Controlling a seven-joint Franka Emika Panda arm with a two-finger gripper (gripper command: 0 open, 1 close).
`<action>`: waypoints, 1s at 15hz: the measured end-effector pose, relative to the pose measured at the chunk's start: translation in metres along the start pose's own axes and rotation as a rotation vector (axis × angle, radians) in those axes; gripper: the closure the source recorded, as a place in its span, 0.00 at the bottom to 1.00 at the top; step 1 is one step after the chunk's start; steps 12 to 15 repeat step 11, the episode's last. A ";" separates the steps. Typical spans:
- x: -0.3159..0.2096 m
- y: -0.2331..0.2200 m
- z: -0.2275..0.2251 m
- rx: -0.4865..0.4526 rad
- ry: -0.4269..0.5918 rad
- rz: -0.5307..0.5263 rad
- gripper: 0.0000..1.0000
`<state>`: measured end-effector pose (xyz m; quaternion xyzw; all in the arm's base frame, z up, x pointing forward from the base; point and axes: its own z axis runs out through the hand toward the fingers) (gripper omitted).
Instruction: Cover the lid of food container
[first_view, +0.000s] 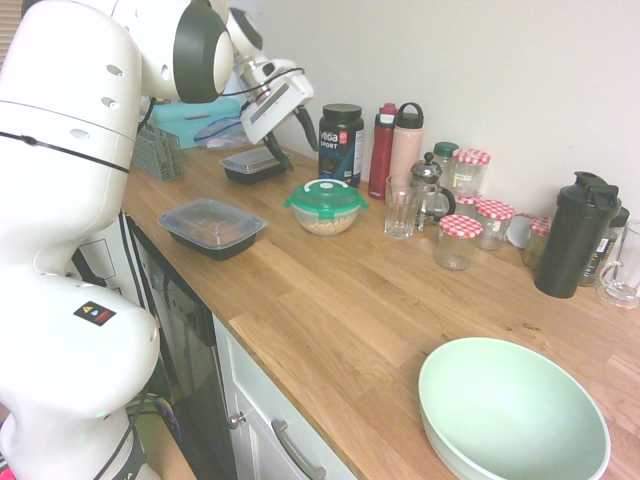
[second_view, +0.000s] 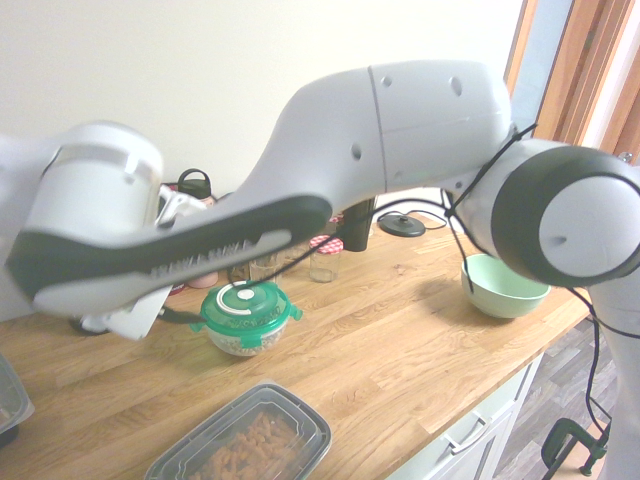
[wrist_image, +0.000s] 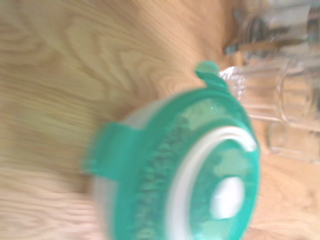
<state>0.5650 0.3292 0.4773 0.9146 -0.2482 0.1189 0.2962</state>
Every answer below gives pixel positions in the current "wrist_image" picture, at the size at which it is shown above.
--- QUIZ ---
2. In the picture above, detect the checkered lid glass jar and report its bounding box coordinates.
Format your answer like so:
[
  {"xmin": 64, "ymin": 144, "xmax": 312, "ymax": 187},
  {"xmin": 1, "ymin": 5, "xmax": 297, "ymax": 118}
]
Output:
[{"xmin": 267, "ymin": 119, "xmax": 320, "ymax": 163}]

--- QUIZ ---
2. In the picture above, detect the glass french press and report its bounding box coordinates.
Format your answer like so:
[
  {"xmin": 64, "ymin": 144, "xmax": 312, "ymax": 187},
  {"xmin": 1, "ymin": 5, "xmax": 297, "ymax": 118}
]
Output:
[{"xmin": 224, "ymin": 0, "xmax": 320, "ymax": 55}]

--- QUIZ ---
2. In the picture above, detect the green round container lid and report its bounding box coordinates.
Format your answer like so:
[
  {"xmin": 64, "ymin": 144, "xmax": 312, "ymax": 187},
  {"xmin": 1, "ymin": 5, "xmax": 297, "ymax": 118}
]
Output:
[{"xmin": 79, "ymin": 59, "xmax": 262, "ymax": 240}]

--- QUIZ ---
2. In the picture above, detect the faceted drinking glass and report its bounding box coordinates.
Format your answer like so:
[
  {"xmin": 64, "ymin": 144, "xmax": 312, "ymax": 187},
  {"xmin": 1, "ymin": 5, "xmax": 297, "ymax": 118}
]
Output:
[{"xmin": 218, "ymin": 58, "xmax": 320, "ymax": 126}]

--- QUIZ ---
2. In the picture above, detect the clear plastic cereal container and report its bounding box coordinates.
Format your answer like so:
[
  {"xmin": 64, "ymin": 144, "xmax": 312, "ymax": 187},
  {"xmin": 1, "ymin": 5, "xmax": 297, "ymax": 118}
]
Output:
[{"xmin": 88, "ymin": 98, "xmax": 176, "ymax": 240}]

